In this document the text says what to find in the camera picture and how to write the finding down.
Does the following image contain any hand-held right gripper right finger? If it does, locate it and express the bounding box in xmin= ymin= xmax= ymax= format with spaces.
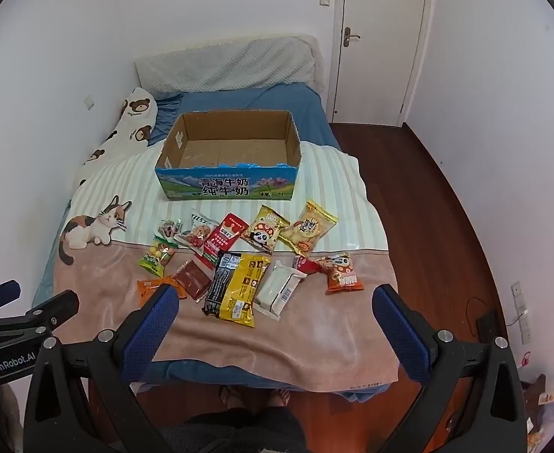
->
xmin=372 ymin=284 xmax=528 ymax=453

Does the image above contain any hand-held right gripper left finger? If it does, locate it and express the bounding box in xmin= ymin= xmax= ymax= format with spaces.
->
xmin=23 ymin=283 xmax=181 ymax=453

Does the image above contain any plain orange snack packet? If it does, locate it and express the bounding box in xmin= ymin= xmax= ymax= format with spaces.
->
xmin=136 ymin=277 xmax=183 ymax=307

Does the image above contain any brown snack packet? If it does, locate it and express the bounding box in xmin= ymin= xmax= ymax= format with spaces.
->
xmin=172 ymin=259 xmax=213 ymax=303

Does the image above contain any green packet of yellow balls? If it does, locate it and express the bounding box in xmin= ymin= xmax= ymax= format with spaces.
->
xmin=138 ymin=235 xmax=179 ymax=278

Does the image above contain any orange panda snack packet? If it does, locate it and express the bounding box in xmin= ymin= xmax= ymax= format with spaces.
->
xmin=315 ymin=253 xmax=365 ymax=294

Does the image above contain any large black and yellow packet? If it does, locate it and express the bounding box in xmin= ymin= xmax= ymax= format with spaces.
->
xmin=202 ymin=250 xmax=272 ymax=328

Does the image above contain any clear braised egg packet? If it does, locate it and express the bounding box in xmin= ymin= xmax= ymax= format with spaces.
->
xmin=158 ymin=218 xmax=184 ymax=241

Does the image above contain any white nut snack packet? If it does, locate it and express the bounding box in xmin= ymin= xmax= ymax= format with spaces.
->
xmin=174 ymin=211 xmax=219 ymax=252

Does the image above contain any red crown print packet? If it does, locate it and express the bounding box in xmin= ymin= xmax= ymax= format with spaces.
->
xmin=196 ymin=212 xmax=249 ymax=271

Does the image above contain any small red sausage packet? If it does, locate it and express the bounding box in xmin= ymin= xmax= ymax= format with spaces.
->
xmin=293 ymin=255 xmax=325 ymax=275

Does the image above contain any white biscuit packet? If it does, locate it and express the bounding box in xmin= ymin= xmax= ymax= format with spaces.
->
xmin=252 ymin=259 xmax=308 ymax=318

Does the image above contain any yellow cracker packet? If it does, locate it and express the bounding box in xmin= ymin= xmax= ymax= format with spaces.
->
xmin=278 ymin=199 xmax=339 ymax=256

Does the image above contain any yellow panda mushroom packet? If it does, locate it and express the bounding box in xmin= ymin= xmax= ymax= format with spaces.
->
xmin=240 ymin=204 xmax=291 ymax=253

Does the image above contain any printed cardboard box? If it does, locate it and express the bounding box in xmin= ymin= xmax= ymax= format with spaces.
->
xmin=155 ymin=109 xmax=302 ymax=202

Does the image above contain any black power adapter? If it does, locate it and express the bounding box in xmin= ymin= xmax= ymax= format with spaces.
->
xmin=475 ymin=310 xmax=499 ymax=345

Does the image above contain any cat print blanket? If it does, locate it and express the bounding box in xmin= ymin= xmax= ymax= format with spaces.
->
xmin=52 ymin=139 xmax=400 ymax=393

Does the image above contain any person's left foot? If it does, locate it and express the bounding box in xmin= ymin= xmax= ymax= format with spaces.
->
xmin=218 ymin=384 xmax=242 ymax=407

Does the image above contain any white power strip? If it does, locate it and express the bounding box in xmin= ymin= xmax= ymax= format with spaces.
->
xmin=510 ymin=280 xmax=532 ymax=345

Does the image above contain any colourful clutter pile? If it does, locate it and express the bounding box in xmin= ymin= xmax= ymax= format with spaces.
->
xmin=522 ymin=373 xmax=554 ymax=449

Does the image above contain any bear print pillow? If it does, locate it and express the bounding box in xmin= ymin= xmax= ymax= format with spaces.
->
xmin=71 ymin=86 xmax=159 ymax=190

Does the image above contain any blue bed sheet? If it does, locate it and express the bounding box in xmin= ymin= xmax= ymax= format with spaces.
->
xmin=31 ymin=82 xmax=393 ymax=396

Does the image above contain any grey textured pillow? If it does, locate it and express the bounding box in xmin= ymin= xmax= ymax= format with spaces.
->
xmin=134 ymin=34 xmax=324 ymax=95

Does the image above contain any white door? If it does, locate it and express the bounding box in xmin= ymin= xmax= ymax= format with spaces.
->
xmin=332 ymin=0 xmax=435 ymax=127

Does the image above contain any thin black cord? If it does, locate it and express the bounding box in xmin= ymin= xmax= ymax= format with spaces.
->
xmin=464 ymin=297 xmax=486 ymax=337

